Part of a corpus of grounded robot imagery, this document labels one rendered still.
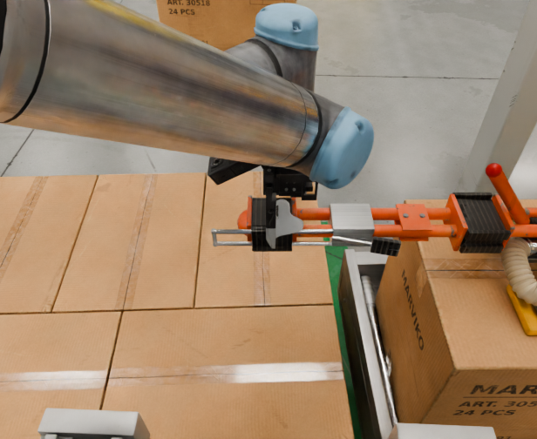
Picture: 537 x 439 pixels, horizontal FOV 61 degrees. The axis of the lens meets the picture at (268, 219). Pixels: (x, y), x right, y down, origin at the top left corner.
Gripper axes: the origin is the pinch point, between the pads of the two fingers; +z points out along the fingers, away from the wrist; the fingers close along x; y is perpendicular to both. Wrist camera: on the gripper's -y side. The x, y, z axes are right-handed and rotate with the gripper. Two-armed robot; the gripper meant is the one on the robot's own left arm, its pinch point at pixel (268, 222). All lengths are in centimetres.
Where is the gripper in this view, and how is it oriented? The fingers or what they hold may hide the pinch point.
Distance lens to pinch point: 78.3
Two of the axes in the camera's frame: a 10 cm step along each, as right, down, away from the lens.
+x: 0.0, -7.2, 6.9
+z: 0.0, 6.9, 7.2
